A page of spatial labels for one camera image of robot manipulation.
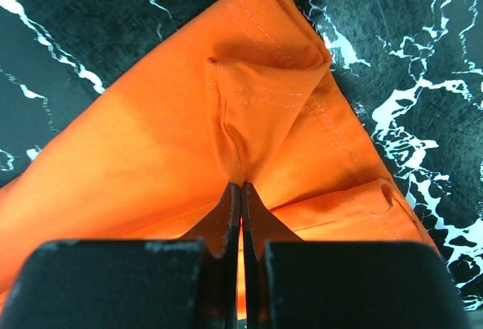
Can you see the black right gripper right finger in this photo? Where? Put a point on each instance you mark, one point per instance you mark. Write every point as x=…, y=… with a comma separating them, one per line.
x=292, y=283

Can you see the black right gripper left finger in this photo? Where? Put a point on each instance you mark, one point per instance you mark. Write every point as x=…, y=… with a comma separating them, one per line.
x=188, y=282

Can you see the orange t shirt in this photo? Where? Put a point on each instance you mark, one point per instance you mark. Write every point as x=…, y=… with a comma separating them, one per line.
x=242, y=93

